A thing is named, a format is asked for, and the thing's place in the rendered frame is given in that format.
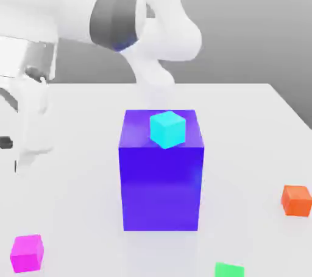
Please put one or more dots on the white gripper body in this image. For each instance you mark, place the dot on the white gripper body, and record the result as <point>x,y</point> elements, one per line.
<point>29,121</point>

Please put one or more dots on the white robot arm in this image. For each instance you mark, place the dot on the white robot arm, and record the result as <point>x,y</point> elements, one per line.
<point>156,45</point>

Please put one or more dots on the small magenta cube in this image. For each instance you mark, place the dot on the small magenta cube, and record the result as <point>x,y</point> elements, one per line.
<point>26,253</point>

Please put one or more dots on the small cyan cube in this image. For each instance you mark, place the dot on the small cyan cube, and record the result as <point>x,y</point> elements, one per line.
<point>168,129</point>

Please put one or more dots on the small green cube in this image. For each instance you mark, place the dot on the small green cube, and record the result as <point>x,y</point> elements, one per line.
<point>229,271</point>

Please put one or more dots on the small orange cube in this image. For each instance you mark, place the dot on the small orange cube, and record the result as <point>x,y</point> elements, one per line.
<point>297,201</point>

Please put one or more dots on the large purple box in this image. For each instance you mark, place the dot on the large purple box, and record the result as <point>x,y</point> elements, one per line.
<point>160,189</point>

